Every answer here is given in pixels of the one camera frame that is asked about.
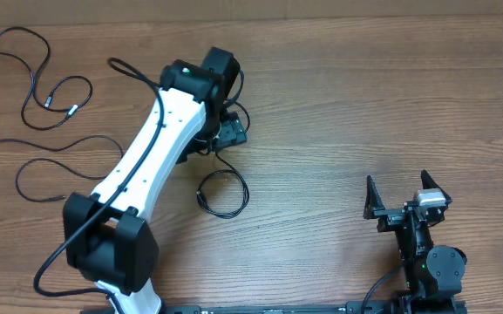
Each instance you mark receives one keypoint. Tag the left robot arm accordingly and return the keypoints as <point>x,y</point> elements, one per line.
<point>108,236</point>

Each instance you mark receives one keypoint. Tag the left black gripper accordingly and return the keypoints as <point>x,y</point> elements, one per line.
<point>234,133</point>

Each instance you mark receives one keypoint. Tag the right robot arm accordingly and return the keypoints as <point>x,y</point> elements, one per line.
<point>433,273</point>

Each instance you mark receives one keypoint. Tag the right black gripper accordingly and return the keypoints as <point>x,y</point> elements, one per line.
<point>390,217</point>

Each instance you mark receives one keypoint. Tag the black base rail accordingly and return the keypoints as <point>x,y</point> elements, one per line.
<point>351,307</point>

